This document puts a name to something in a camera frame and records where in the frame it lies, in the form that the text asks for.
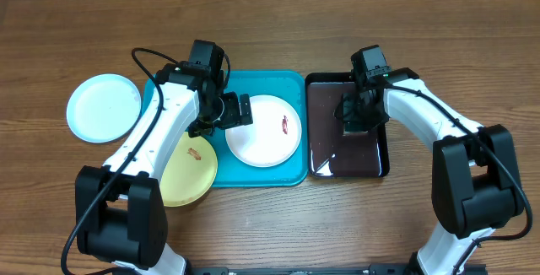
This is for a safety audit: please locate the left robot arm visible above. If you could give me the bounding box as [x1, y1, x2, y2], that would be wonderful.
[66, 64, 252, 274]

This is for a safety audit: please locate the green scrub sponge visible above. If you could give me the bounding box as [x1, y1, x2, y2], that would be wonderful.
[343, 120, 367, 135]

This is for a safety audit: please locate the yellow plate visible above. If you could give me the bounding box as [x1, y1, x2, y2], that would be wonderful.
[160, 132, 218, 208]

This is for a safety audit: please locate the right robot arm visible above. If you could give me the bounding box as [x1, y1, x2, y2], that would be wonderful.
[335, 67, 533, 274]

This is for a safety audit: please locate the light blue plate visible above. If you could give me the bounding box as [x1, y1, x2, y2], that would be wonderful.
[66, 73, 142, 143]

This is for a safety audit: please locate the black water basin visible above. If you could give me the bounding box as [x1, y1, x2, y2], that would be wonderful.
[305, 73, 390, 178]

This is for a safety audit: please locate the teal plastic tray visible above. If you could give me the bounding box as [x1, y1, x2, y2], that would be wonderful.
[141, 70, 310, 189]

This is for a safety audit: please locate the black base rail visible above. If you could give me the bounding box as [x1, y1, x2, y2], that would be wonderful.
[181, 263, 418, 275]

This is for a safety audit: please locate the pink plate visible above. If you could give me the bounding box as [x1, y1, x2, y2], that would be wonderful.
[225, 94, 302, 168]

